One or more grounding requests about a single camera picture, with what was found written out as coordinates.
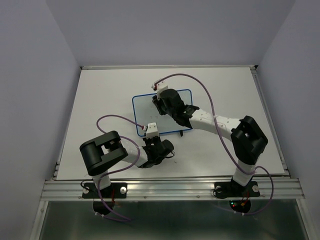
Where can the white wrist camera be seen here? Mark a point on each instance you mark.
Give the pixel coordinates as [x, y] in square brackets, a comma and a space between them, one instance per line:
[159, 85]
[151, 130]

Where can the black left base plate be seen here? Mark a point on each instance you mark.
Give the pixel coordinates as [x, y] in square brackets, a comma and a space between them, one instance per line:
[117, 190]

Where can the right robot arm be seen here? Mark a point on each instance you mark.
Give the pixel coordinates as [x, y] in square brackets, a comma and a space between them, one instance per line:
[247, 138]

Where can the blue framed whiteboard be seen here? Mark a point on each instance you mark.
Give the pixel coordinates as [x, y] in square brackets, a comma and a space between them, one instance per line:
[145, 112]

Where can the aluminium front mounting rail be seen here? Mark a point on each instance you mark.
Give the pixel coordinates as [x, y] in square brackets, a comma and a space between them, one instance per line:
[168, 189]

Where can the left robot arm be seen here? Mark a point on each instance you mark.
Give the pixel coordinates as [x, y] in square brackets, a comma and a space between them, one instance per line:
[103, 152]

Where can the aluminium right side rail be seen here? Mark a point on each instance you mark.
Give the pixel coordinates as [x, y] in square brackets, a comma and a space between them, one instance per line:
[255, 76]

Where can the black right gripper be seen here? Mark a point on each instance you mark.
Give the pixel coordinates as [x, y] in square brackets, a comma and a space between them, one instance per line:
[157, 102]

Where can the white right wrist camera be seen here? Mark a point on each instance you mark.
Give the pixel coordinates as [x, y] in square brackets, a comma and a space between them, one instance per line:
[159, 85]

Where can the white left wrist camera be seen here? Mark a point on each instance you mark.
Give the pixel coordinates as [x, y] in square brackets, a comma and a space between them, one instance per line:
[151, 130]

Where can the aluminium table edge rail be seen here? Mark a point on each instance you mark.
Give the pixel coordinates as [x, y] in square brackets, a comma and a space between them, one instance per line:
[129, 67]

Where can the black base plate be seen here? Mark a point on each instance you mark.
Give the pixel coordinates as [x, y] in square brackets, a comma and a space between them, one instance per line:
[117, 190]
[231, 189]

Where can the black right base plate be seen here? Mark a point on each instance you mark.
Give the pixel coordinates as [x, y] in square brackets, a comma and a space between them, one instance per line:
[231, 189]

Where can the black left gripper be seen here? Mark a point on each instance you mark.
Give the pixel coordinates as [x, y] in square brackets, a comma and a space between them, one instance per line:
[146, 140]

